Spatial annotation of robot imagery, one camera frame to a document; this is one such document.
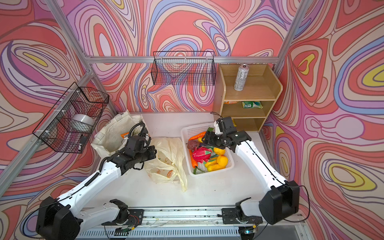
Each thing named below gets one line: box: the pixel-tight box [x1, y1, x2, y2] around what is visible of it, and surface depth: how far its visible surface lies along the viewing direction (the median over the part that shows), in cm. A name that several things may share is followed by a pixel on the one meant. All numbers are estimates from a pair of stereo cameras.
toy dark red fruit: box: [187, 139, 200, 151], surface depth 93 cm
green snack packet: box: [241, 101, 263, 109], surface depth 101 cm
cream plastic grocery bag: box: [145, 137, 188, 192], surface depth 79 cm
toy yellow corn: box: [205, 159, 226, 172], surface depth 87 cm
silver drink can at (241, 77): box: [233, 63, 250, 92], surface depth 82 cm
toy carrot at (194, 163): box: [189, 149, 202, 175], surface depth 90 cm
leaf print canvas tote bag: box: [90, 110, 149, 157], surface depth 88 cm
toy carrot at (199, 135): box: [188, 131, 207, 141], surface depth 102 cm
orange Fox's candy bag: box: [120, 131, 130, 140], surface depth 91 cm
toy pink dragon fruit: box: [192, 146, 212, 164], surface depth 88 cm
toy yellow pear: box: [216, 155, 229, 167], surface depth 86 cm
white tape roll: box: [70, 114, 95, 133], surface depth 74 cm
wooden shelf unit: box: [213, 64, 283, 132], surface depth 90 cm
